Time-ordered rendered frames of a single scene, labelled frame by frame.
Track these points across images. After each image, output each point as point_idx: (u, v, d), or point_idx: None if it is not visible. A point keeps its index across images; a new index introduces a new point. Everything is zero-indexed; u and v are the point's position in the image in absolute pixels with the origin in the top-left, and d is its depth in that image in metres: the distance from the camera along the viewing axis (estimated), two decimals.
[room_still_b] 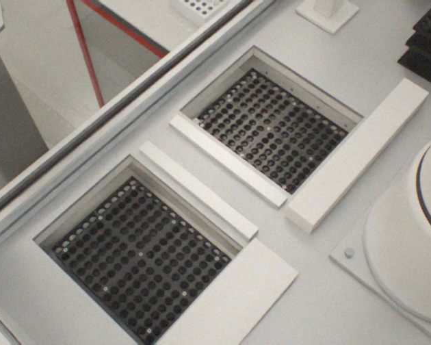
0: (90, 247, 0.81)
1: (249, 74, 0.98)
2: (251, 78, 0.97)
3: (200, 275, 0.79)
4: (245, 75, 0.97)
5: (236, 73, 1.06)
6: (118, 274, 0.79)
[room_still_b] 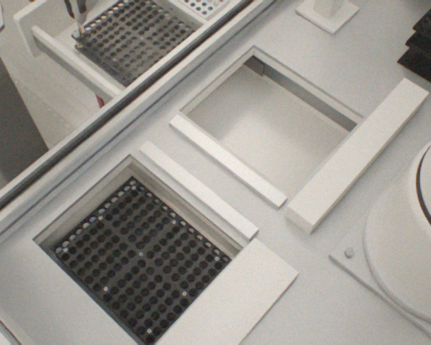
0: (90, 247, 0.81)
1: None
2: None
3: (200, 275, 0.79)
4: None
5: None
6: (118, 274, 0.79)
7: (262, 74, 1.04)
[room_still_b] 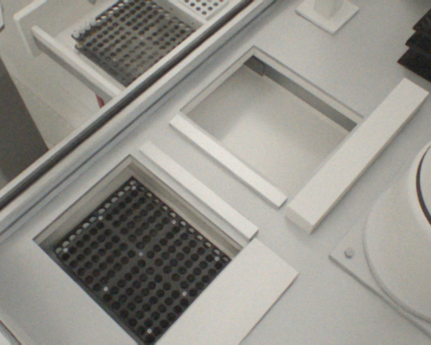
0: (90, 247, 0.81)
1: None
2: None
3: (200, 275, 0.79)
4: None
5: None
6: (118, 274, 0.79)
7: (262, 74, 1.04)
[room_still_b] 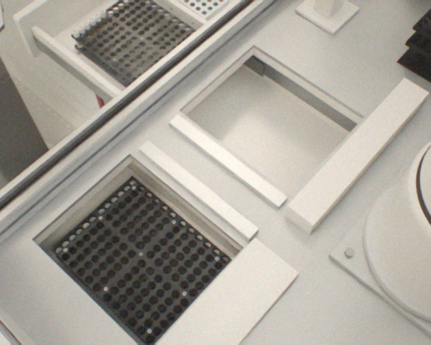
0: (90, 247, 0.81)
1: None
2: None
3: (200, 275, 0.79)
4: None
5: None
6: (118, 274, 0.79)
7: (262, 74, 1.04)
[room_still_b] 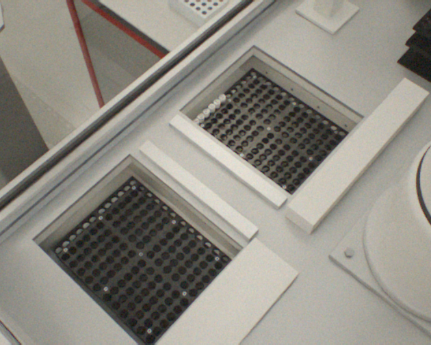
0: (90, 247, 0.81)
1: (249, 74, 0.98)
2: (251, 78, 0.97)
3: (200, 275, 0.79)
4: (245, 75, 0.97)
5: (236, 73, 1.06)
6: (118, 274, 0.79)
7: None
